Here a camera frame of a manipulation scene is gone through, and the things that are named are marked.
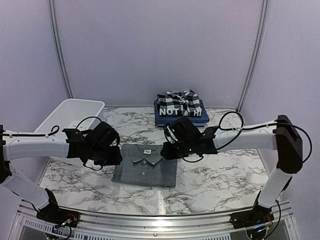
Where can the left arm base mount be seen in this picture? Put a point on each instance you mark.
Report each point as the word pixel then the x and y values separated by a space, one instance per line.
pixel 53 213

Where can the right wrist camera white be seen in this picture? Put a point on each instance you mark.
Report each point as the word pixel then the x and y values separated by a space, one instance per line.
pixel 169 135

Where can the grey long sleeve shirt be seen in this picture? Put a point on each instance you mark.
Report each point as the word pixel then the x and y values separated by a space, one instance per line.
pixel 143 165

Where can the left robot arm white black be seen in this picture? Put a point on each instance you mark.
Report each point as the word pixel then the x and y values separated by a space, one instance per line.
pixel 64 143

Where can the right wall aluminium profile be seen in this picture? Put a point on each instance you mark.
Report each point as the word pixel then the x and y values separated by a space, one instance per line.
pixel 265 4

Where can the aluminium frame rail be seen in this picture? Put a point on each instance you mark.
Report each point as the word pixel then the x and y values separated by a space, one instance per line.
pixel 108 226

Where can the left wall aluminium profile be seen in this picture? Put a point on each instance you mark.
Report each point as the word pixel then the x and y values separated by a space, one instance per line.
pixel 58 48

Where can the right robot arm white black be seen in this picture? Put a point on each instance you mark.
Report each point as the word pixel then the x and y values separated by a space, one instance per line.
pixel 281 135

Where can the white plastic bin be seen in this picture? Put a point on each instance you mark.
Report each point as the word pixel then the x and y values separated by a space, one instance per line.
pixel 74 113

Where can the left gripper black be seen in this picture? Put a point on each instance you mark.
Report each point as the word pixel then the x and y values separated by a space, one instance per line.
pixel 115 160

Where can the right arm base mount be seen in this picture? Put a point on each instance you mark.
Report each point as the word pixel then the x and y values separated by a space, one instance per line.
pixel 255 216

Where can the black shirt white letters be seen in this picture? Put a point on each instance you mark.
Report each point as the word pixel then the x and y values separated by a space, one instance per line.
pixel 179 112

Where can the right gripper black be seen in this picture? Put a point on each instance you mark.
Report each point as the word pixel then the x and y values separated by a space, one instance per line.
pixel 169 154

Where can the black white plaid shirt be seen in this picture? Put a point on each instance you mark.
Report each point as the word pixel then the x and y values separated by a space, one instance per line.
pixel 181 99

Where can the wall aluminium profile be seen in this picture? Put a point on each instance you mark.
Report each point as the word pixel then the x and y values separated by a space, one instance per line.
pixel 265 4
pixel 58 48

